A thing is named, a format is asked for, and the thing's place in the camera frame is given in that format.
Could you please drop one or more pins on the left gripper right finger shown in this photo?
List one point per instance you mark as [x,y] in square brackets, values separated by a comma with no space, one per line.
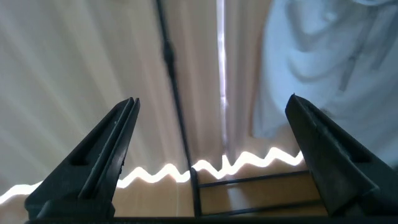
[335,161]

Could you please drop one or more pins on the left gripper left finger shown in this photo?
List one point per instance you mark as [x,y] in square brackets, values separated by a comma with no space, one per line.
[90,168]

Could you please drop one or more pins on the black clothes rack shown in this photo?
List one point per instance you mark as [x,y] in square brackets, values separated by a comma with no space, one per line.
[169,56]

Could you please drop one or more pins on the beige curtain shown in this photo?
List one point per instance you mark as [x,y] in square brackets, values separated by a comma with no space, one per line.
[77,62]

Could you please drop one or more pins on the pale grey shorts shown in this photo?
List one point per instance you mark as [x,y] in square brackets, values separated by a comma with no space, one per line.
[326,46]

